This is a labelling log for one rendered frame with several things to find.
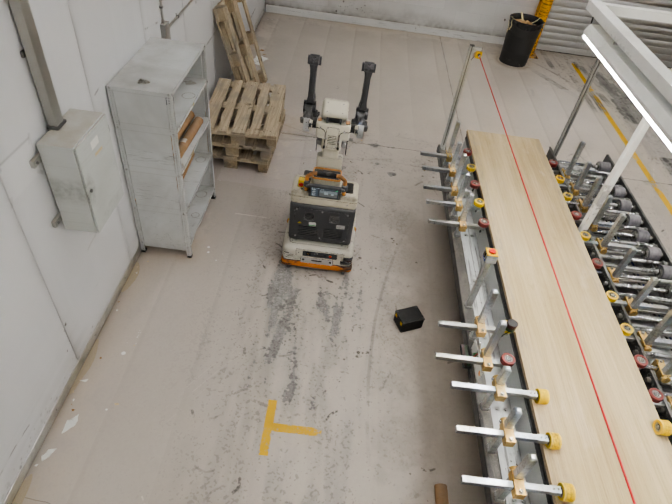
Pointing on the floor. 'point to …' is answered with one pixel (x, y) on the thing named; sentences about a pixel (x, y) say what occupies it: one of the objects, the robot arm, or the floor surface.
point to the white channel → (657, 74)
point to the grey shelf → (156, 155)
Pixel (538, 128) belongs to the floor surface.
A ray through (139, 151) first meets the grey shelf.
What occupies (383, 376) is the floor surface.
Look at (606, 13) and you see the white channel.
